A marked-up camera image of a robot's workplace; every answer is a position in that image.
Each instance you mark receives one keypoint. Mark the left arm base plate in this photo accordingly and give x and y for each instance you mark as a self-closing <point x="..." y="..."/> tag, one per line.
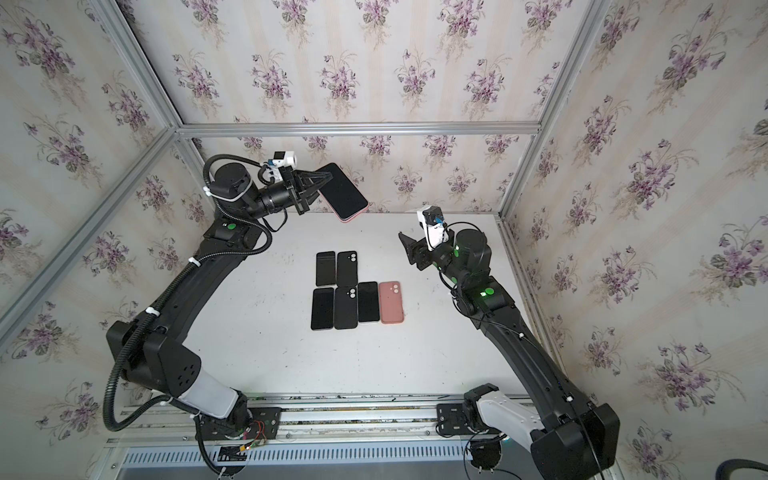
<point x="260" y="424"/>

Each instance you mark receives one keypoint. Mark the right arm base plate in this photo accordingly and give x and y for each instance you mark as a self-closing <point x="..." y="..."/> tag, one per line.
<point x="456" y="419"/>

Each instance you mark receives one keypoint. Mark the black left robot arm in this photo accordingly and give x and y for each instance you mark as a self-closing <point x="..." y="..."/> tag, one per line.
<point x="152" y="365"/>

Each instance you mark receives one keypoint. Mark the aluminium rail front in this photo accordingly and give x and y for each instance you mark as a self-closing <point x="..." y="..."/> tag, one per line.
<point x="307" y="419"/>

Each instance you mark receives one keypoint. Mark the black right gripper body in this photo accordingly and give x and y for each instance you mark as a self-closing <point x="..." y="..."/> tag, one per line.
<point x="423" y="253"/>

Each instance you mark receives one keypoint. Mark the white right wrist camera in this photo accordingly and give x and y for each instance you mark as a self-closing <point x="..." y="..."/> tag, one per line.
<point x="432" y="221"/>

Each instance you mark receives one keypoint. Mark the black phone case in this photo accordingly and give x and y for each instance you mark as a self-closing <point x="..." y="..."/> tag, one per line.
<point x="347" y="269"/>
<point x="345" y="308"/>

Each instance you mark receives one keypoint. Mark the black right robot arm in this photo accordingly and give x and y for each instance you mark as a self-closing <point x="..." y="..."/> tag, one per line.
<point x="567" y="434"/>

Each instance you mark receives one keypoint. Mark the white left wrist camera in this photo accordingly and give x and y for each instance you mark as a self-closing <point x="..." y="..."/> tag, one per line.
<point x="279" y="160"/>

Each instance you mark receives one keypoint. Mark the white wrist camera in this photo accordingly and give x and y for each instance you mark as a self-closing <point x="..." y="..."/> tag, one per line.
<point x="279" y="160"/>
<point x="432" y="221"/>

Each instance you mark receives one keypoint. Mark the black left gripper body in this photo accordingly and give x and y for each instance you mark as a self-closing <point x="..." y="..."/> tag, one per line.
<point x="303" y="192"/>

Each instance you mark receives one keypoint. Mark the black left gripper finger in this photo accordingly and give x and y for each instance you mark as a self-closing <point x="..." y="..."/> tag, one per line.
<point x="308" y="192"/>
<point x="313" y="178"/>

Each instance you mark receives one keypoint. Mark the black phone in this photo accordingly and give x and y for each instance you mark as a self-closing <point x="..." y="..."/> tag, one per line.
<point x="325" y="273"/>

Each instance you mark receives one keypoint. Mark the white ventilated strip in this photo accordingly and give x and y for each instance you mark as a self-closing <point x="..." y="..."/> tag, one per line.
<point x="301" y="454"/>

